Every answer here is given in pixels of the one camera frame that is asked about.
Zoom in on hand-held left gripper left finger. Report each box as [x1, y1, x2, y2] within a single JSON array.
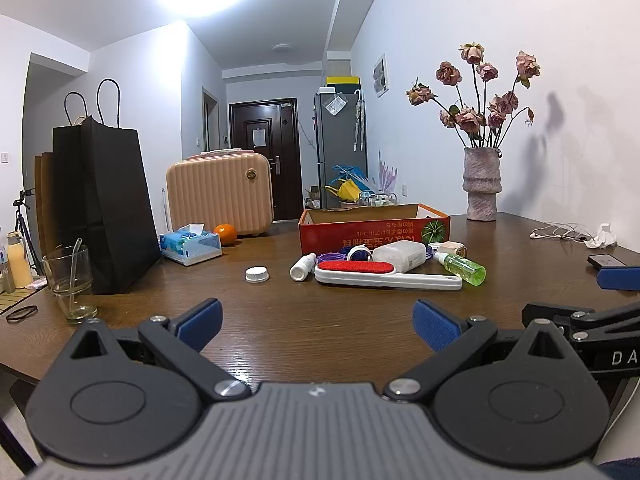
[[62, 298, 251, 402]]

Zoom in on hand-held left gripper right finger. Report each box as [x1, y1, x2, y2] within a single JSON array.
[[384, 299, 581, 403]]

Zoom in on yellow bottle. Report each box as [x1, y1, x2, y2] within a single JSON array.
[[6, 231, 34, 289]]

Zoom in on white plastic case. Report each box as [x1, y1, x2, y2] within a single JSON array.
[[372, 240, 428, 273]]

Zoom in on person's dark blue clothing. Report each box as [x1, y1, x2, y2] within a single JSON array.
[[596, 456, 640, 480]]

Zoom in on blue tissue pack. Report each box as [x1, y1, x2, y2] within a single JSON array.
[[159, 224, 223, 266]]

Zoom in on pink ribbed suitcase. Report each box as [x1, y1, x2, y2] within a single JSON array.
[[166, 150, 275, 237]]

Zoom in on white earphone cable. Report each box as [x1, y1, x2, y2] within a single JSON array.
[[531, 222, 598, 244]]

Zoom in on black hair tie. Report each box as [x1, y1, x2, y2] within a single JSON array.
[[6, 305, 39, 324]]

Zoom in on blue bag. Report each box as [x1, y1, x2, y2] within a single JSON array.
[[332, 164, 368, 191]]

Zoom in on framed wall picture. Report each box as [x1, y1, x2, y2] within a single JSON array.
[[373, 53, 390, 98]]

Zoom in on white folded umbrella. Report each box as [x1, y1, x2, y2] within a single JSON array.
[[352, 89, 366, 152]]

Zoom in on green spray bottle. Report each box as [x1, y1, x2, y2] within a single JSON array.
[[433, 250, 487, 287]]

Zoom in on red cardboard box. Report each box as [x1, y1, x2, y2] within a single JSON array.
[[298, 203, 451, 257]]

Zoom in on white and red lint brush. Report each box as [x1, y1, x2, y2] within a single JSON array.
[[314, 259, 463, 291]]

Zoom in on clear glass cup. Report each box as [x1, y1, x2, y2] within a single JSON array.
[[41, 245, 98, 324]]

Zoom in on purple coral ornament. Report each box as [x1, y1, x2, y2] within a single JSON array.
[[378, 152, 399, 194]]

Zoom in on white rod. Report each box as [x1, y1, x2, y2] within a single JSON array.
[[160, 189, 174, 236]]

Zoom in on crumpled white tissue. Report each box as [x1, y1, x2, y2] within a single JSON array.
[[584, 222, 618, 250]]

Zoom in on black paper bag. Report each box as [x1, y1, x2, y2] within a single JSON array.
[[52, 78, 162, 296]]

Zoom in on wooden slat mat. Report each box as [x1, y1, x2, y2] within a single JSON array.
[[0, 287, 51, 316]]

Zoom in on grey refrigerator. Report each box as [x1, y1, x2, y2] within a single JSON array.
[[314, 87, 368, 209]]

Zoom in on glass stirring stick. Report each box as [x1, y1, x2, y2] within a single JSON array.
[[69, 237, 84, 313]]

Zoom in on small white bottle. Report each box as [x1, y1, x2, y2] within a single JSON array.
[[289, 252, 318, 282]]

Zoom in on dried pink roses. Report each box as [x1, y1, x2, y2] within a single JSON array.
[[406, 42, 542, 150]]

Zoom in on dark brown door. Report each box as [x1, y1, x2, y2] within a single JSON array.
[[229, 99, 301, 222]]

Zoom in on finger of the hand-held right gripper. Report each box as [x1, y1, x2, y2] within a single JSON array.
[[597, 266, 640, 291], [522, 301, 640, 342]]

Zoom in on black tripod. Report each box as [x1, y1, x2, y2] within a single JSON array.
[[12, 188, 43, 276]]

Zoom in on black smartphone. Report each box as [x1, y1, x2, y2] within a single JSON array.
[[587, 254, 628, 271]]

